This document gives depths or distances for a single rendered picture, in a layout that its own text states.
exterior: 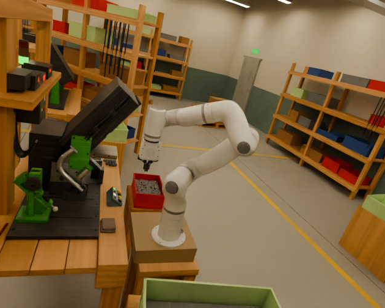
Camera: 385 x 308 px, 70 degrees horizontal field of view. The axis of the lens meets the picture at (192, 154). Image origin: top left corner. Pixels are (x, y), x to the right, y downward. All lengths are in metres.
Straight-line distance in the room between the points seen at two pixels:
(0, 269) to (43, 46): 1.60
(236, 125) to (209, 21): 10.38
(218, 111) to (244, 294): 0.87
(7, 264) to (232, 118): 1.15
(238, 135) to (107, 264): 0.85
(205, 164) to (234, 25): 10.80
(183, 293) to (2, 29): 1.37
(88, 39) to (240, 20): 8.02
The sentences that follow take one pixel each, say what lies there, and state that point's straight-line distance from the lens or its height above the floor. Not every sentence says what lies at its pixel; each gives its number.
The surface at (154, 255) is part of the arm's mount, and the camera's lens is 1.51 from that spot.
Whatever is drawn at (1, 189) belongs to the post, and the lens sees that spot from 1.70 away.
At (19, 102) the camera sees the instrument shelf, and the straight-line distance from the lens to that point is 1.41.
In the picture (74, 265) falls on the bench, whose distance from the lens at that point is 1.47.
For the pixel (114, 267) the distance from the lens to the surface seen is 1.46.
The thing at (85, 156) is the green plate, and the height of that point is 1.16.
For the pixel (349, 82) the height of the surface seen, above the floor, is 2.05.
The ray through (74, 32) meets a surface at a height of 1.71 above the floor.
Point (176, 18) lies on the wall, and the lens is 11.05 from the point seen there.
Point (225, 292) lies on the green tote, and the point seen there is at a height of 0.92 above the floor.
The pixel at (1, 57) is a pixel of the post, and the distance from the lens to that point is 1.48.
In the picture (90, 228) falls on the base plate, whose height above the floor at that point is 0.90.
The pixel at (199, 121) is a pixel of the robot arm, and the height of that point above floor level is 1.63.
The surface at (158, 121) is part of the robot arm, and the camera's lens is 1.32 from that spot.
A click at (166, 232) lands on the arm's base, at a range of 1.50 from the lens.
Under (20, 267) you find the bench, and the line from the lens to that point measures 1.48.
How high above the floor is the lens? 1.91
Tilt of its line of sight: 20 degrees down
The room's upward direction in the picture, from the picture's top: 14 degrees clockwise
